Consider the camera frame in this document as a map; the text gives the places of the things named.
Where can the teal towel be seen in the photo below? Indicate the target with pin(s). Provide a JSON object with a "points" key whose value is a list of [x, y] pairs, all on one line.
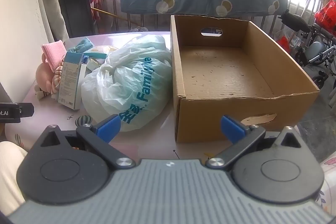
{"points": [[84, 45]]}

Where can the pink towel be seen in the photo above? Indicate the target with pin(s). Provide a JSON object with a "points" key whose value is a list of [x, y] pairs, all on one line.
{"points": [[53, 52]]}

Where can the white green plastic bag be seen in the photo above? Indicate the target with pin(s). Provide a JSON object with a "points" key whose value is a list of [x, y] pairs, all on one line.
{"points": [[131, 77]]}

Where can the large red plastic bag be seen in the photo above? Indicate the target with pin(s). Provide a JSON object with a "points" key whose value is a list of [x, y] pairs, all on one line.
{"points": [[326, 16]]}

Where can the pink plush doll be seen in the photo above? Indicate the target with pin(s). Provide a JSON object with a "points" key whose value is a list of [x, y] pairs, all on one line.
{"points": [[43, 74]]}

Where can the bicycle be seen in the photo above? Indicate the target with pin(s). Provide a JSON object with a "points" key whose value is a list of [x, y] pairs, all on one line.
{"points": [[312, 50]]}

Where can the yellow stick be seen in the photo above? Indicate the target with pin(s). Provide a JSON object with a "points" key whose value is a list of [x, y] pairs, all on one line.
{"points": [[110, 14]]}

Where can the light blue carton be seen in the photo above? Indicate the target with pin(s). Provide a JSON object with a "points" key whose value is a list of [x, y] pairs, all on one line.
{"points": [[68, 79]]}

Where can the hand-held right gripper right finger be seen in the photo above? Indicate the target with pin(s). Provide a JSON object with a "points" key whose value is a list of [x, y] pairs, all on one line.
{"points": [[232, 128]]}

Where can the floral printed cloth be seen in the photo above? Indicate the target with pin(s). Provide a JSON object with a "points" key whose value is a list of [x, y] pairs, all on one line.
{"points": [[329, 182]]}

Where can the yellowish plastic packet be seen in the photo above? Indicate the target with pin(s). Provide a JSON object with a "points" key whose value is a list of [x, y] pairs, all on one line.
{"points": [[103, 51]]}

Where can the brown cardboard box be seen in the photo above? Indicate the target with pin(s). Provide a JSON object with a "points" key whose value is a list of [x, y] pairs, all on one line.
{"points": [[199, 119]]}

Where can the person's cream ribbed clothing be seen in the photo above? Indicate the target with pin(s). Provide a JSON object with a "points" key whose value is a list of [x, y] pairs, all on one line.
{"points": [[11, 176]]}

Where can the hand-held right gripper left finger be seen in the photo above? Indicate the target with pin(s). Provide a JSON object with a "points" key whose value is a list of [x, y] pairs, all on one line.
{"points": [[107, 127]]}

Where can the small red plastic bag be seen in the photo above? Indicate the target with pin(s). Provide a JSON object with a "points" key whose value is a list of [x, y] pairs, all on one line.
{"points": [[283, 43]]}

